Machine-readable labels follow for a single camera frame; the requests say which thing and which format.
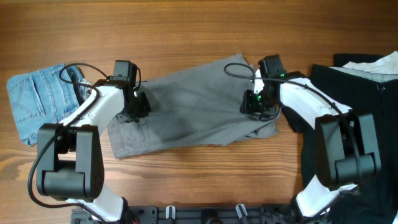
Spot grey shorts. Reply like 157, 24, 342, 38
108, 54, 277, 159

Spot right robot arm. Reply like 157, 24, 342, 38
241, 55, 381, 223

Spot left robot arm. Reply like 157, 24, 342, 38
27, 60, 150, 223

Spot folded blue denim shorts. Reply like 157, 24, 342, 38
6, 64, 90, 146

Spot dark garment at back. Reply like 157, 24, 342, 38
333, 53, 384, 67

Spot white garment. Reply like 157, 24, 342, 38
331, 51, 397, 83

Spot black garment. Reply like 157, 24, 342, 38
281, 64, 398, 224

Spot left black cable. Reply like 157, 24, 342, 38
27, 62, 142, 222

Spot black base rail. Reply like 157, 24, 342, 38
70, 203, 299, 224

